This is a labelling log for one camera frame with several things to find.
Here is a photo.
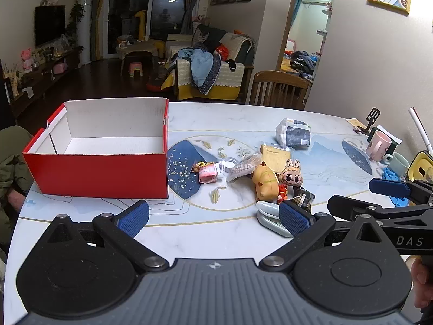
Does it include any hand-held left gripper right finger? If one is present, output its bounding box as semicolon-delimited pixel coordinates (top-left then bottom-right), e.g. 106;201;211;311
259;200;384;273

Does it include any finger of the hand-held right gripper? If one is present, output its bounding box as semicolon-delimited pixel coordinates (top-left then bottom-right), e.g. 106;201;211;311
327;194;433;224
369;178;433;207

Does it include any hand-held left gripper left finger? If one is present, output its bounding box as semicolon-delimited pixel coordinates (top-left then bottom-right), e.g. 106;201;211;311
47;200;170;274

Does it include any yellow plush toy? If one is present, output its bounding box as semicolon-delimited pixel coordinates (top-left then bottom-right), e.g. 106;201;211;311
252;162;281;202

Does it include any red cardboard box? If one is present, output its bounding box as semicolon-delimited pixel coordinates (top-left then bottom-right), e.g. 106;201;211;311
22;97;170;199

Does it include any yellow packet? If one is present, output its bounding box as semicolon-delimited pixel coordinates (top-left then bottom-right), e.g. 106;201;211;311
260;144;291;175

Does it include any clear cotton swab bag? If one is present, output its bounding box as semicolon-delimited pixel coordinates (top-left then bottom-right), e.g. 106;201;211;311
225;153;263;183

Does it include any white blue tissue pack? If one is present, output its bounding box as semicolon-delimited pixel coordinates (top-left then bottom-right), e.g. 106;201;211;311
275;118;312;148

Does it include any pink white tube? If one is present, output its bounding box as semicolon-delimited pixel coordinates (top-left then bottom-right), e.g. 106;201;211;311
198;162;219;184

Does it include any person's right hand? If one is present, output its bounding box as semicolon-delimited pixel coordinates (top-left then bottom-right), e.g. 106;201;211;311
411;261;433;319

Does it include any blue silicone mat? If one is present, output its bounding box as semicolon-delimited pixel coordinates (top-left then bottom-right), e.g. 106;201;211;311
382;167;411;207

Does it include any green mug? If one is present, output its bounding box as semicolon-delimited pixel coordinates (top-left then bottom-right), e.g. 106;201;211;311
384;152;411;178

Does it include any yellow tissue container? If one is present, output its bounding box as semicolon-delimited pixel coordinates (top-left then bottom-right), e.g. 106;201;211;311
408;151;433;183

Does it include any brown rabbit-eared doll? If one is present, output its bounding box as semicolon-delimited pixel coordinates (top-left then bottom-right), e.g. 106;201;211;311
278;159;303;187

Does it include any pink mug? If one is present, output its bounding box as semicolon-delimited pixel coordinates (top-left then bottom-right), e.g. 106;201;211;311
366;131;392;162

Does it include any white pen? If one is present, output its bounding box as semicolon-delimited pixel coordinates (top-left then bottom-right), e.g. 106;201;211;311
408;107;433;153

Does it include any black phone stand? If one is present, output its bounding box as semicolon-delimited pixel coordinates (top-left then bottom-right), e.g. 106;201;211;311
353;108;381;134

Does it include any red floor basin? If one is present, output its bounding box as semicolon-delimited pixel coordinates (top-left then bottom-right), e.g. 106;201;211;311
146;78;170;92

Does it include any olive green jacket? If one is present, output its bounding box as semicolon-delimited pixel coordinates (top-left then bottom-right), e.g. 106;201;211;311
0;125;34;244

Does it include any wooden chair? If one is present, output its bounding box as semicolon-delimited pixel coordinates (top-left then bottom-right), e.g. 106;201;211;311
248;70;312;111

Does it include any dark clothes pile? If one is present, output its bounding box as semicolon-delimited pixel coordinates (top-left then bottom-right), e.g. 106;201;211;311
284;50;320;75

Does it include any sofa with yellow cover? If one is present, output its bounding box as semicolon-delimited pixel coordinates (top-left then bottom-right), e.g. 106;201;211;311
162;29;256;102

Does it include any blue clothing pile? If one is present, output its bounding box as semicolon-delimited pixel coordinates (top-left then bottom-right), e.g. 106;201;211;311
176;47;222;95

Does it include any coffee table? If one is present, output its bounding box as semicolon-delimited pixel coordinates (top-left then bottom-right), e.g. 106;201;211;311
116;39;159;75

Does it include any dark television cabinet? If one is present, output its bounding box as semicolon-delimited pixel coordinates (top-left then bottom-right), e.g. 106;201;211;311
0;47;82;116

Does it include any pink pig plush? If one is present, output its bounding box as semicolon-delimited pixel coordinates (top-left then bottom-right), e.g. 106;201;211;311
21;48;36;72

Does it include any yellow giraffe toy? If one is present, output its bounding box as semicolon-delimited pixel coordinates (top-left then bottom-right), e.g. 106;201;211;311
133;9;147;41

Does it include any white tower air conditioner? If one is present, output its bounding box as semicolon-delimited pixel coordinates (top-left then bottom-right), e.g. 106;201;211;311
75;0;93;66

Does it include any yellow grey curtain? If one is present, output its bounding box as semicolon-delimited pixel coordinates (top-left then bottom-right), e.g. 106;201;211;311
93;0;112;61

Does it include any black television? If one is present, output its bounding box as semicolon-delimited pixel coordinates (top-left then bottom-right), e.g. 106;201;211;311
35;5;66;48

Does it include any potted plant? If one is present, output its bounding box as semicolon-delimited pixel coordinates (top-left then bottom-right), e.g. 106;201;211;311
66;2;85;46

